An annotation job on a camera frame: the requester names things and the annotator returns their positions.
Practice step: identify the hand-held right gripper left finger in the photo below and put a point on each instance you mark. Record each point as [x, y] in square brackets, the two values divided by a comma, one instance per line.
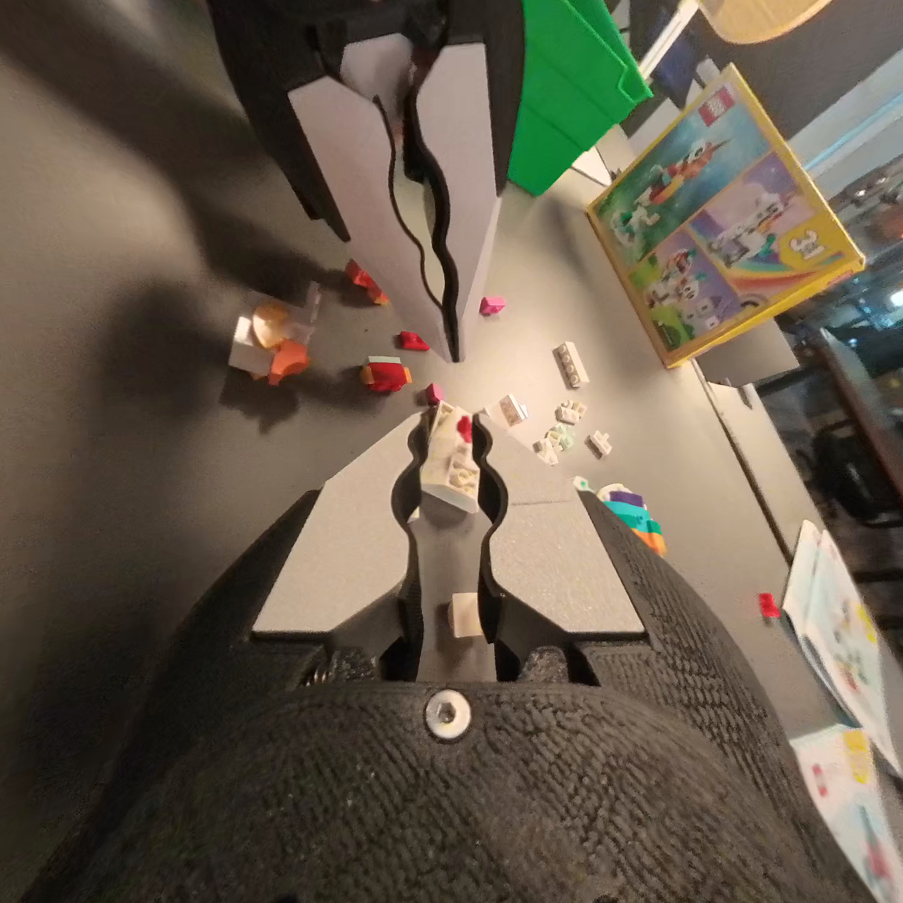
[331, 557]

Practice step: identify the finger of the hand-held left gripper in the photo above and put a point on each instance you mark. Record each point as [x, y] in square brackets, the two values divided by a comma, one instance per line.
[465, 141]
[346, 155]

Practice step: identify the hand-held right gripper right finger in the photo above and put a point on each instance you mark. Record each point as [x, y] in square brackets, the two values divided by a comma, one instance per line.
[557, 564]

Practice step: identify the rainbow coloured lego assembly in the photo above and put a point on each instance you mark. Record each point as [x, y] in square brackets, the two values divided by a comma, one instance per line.
[631, 511]

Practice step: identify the small white lego brick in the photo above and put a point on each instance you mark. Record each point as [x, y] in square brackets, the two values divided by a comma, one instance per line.
[511, 409]
[462, 615]

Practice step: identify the orange red lego piece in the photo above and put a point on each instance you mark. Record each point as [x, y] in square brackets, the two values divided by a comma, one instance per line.
[361, 276]

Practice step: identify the cluster of tiny white lego parts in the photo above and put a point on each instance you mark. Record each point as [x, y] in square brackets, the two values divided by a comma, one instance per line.
[554, 441]

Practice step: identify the pink lego piece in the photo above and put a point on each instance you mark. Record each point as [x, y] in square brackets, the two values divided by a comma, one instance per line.
[492, 305]

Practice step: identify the magenta lego piece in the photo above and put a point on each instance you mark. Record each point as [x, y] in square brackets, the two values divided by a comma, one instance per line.
[432, 393]

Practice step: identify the flat red lego piece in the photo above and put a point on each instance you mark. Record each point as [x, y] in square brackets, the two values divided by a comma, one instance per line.
[413, 341]

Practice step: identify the long white lego plate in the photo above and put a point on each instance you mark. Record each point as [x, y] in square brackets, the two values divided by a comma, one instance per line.
[570, 363]

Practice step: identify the tiny red lego piece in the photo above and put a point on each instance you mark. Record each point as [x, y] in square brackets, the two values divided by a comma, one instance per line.
[769, 605]

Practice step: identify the white and orange lego assembly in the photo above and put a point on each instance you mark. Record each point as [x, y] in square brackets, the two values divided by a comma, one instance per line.
[247, 349]

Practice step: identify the yellow lego set box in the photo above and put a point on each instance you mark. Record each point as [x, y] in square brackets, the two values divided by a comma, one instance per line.
[719, 211]

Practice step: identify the lego instruction booklet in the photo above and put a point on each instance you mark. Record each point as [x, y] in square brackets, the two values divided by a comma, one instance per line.
[846, 797]
[839, 635]

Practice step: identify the green plastic bin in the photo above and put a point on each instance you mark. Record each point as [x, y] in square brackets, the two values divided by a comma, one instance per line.
[564, 92]

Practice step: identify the pale round disc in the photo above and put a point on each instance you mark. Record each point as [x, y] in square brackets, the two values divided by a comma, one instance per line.
[762, 14]

